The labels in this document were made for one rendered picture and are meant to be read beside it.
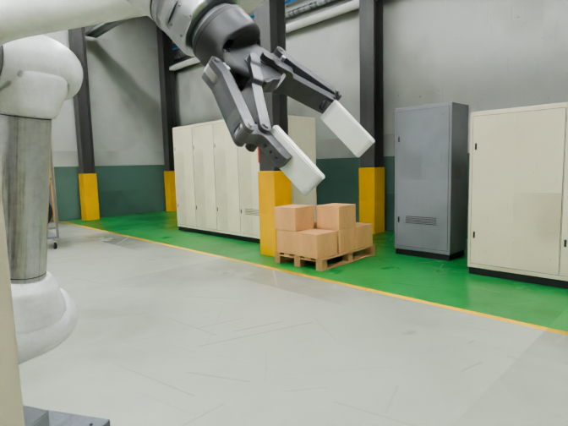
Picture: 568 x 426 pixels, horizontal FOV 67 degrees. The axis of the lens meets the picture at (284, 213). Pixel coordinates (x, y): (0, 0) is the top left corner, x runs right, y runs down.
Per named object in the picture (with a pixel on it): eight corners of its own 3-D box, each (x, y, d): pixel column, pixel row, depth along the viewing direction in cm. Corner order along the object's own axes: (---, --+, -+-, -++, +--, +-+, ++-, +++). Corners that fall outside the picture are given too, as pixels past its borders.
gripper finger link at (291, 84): (246, 82, 50) (246, 75, 50) (324, 120, 55) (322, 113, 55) (263, 56, 47) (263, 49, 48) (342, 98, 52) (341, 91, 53)
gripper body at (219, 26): (224, 51, 54) (272, 104, 54) (177, 59, 48) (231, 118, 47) (253, 0, 50) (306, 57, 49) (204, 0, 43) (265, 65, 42)
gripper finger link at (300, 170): (277, 123, 42) (273, 125, 41) (326, 176, 41) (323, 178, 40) (262, 144, 43) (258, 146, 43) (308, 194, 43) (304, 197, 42)
